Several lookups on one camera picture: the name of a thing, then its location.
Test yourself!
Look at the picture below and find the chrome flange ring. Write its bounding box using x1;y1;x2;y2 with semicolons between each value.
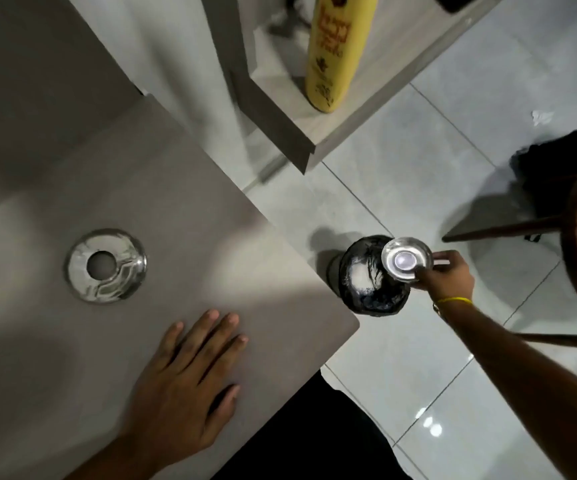
65;228;148;304

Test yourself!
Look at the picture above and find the bin with black bag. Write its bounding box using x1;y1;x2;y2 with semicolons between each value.
327;235;412;318

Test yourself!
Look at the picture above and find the person's right forearm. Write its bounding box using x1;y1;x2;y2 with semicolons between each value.
437;299;577;480

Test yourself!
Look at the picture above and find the yellow bottle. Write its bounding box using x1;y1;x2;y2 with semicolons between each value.
304;0;380;114

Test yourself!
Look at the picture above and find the person's black clothing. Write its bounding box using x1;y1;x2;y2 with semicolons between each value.
213;371;413;480

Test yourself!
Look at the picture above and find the brown wooden stool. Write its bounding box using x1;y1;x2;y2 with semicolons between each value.
441;157;577;353

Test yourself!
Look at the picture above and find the black object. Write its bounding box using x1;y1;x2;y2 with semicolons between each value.
432;0;485;14

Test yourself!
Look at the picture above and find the person's left hand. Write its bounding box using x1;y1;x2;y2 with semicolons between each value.
121;309;249;470

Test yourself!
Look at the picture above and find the black cloth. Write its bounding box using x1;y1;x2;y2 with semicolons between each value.
510;121;577;221

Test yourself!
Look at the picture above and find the light wooden shelf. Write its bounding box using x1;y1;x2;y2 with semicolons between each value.
200;0;508;175

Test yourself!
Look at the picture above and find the person's right hand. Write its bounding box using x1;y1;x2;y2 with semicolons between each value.
411;250;475;303

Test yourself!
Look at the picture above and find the yellow wristband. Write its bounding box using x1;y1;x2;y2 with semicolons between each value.
433;296;474;316

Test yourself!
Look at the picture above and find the person's left forearm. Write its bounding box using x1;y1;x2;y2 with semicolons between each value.
65;435;169;480

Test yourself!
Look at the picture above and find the round steel lid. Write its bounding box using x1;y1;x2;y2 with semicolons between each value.
381;237;434;283

